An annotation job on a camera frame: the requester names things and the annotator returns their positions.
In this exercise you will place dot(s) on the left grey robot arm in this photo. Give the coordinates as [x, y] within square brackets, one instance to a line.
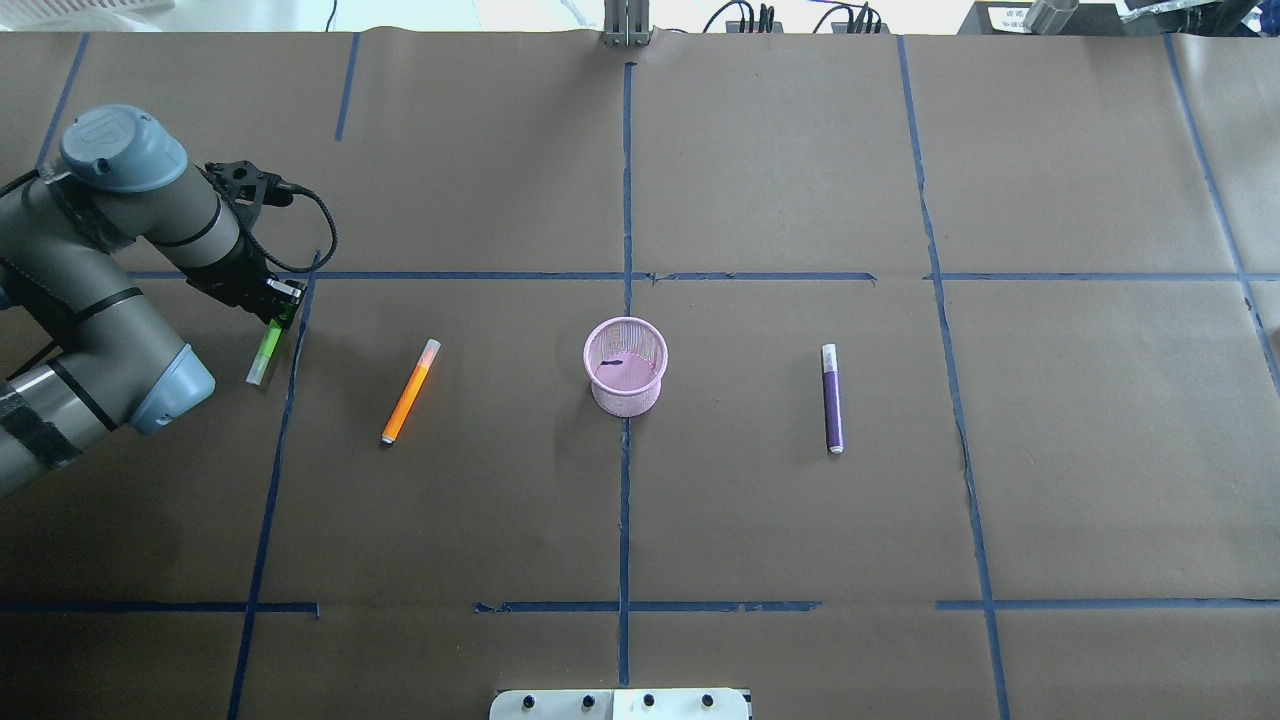
[115, 361]

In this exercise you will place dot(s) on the purple marker pen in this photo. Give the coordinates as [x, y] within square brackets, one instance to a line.
[832, 399]

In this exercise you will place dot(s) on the black usb hub with cables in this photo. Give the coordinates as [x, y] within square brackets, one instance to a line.
[744, 18]

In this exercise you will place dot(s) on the white pedestal column with base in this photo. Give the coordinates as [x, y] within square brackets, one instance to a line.
[623, 703]

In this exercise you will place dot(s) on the green highlighter pen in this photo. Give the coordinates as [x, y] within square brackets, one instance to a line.
[264, 354]

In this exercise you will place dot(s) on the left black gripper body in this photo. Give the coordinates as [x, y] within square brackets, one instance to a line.
[243, 279]

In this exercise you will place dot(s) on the orange highlighter pen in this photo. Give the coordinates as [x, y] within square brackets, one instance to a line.
[412, 388]

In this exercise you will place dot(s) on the pink mesh pen holder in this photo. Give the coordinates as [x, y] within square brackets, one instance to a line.
[626, 359]

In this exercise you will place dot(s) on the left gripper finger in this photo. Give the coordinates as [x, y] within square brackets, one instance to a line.
[281, 313]

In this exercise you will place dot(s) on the aluminium frame post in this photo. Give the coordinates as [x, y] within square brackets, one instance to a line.
[626, 23]

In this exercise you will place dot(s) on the small steel cup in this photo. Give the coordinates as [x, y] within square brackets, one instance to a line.
[1048, 17]

